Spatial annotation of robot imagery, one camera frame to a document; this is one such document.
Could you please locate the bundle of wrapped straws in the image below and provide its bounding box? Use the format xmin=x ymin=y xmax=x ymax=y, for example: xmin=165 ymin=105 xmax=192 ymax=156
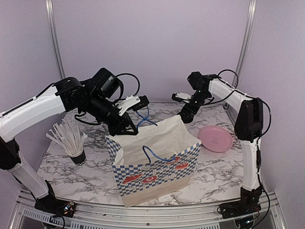
xmin=46 ymin=118 xmax=88 ymax=157

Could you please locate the aluminium frame post left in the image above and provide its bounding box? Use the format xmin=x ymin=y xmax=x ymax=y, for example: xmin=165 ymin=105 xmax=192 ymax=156
xmin=45 ymin=0 xmax=66 ymax=79

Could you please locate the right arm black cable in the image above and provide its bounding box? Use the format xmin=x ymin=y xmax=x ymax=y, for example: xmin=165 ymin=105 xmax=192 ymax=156
xmin=202 ymin=69 xmax=272 ymax=215

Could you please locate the aluminium frame post right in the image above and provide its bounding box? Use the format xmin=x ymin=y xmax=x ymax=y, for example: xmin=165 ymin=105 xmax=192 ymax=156
xmin=235 ymin=0 xmax=257 ymax=77

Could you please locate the blue checkered paper bag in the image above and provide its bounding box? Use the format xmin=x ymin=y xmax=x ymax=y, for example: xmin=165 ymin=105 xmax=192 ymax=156
xmin=105 ymin=103 xmax=202 ymax=208

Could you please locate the aluminium front rail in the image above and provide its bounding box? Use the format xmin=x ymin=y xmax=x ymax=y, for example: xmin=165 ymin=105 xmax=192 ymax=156
xmin=8 ymin=190 xmax=288 ymax=229

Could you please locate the aluminium frame post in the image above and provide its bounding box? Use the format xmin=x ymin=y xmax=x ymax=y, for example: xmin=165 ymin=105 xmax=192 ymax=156
xmin=235 ymin=0 xmax=257 ymax=77
xmin=45 ymin=0 xmax=66 ymax=79

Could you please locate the pink round plate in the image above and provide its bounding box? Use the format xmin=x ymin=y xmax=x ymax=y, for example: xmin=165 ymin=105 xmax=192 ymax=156
xmin=198 ymin=125 xmax=233 ymax=153

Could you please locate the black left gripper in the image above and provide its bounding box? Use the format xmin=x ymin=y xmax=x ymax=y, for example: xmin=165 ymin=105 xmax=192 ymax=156
xmin=85 ymin=92 xmax=139 ymax=136

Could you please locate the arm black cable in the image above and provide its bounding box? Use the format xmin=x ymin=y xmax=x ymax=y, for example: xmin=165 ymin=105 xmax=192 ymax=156
xmin=202 ymin=69 xmax=272 ymax=215
xmin=33 ymin=73 xmax=141 ymax=126

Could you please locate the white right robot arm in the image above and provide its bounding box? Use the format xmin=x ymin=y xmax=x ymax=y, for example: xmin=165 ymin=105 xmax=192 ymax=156
xmin=172 ymin=72 xmax=264 ymax=214

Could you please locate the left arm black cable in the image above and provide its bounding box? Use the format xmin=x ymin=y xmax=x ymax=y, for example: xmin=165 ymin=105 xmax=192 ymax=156
xmin=33 ymin=73 xmax=141 ymax=126

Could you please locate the black cup holding straws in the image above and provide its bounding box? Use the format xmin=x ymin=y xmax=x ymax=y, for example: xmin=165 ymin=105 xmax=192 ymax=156
xmin=70 ymin=150 xmax=86 ymax=166

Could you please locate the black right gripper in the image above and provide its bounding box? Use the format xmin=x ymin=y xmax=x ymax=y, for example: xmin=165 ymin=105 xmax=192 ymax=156
xmin=181 ymin=90 xmax=209 ymax=121

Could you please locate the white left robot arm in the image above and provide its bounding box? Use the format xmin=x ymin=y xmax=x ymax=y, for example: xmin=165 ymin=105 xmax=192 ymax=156
xmin=0 ymin=68 xmax=140 ymax=212

